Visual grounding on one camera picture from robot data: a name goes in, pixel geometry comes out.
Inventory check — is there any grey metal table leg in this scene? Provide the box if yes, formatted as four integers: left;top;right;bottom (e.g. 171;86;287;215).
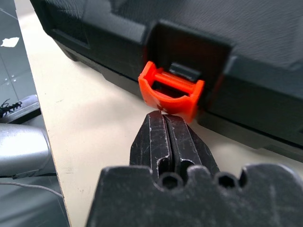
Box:
0;122;52;178

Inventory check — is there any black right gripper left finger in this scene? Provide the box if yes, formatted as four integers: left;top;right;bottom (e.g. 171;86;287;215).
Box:
129;112;171;180

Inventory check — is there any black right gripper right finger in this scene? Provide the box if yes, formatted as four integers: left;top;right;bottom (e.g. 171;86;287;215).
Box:
165;114;220;179

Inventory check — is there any thin grey wire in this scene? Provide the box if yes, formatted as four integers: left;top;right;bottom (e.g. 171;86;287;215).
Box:
0;181;64;198

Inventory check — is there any orange case latch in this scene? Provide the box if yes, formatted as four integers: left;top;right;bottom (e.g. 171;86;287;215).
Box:
137;61;205;123

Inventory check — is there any black plastic tool case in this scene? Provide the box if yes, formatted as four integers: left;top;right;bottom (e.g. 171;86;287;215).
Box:
29;0;303;164

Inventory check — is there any grey shoe with black laces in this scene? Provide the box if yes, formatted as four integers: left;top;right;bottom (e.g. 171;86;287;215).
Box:
0;94;41;124

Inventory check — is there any white paper scrap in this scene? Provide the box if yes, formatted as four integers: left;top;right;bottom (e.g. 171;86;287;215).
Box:
0;36;20;48

